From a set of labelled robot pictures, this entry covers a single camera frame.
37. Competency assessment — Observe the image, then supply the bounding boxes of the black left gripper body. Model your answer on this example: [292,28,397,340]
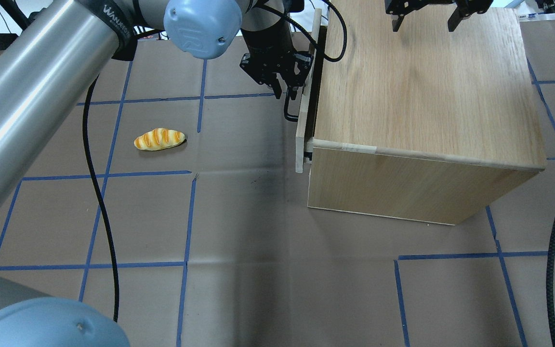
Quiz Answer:
[239,28,314,88]

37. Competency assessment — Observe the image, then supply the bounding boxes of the wooden drawer cabinet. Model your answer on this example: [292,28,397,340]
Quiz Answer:
[307,0,546,226]

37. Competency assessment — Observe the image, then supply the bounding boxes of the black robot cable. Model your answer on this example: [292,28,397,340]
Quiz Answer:
[82,0,348,322]

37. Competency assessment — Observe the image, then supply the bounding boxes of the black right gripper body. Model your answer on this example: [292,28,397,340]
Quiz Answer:
[385,0,493,18]

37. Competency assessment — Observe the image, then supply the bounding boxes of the yellow toy bread loaf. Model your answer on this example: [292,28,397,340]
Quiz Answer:
[133,128,186,151]

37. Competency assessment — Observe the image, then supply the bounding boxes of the brown paper table cover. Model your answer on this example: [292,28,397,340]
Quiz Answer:
[0,19,555,347]

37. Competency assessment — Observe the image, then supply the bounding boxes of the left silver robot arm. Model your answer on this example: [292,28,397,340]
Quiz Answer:
[0,0,310,347]

